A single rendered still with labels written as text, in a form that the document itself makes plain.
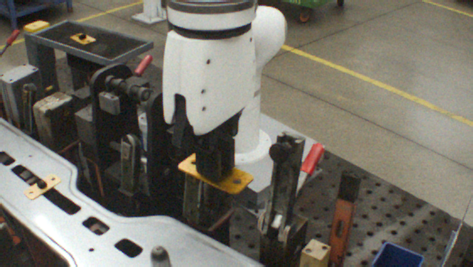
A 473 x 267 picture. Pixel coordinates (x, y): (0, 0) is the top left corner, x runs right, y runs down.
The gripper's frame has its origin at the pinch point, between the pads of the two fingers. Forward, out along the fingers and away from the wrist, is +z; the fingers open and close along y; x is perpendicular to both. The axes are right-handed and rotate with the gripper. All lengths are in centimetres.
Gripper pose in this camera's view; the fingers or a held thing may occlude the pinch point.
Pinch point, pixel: (214, 155)
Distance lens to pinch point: 52.5
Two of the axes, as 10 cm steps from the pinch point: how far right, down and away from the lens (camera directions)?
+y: -5.8, 4.4, -6.9
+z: 0.0, 8.4, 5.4
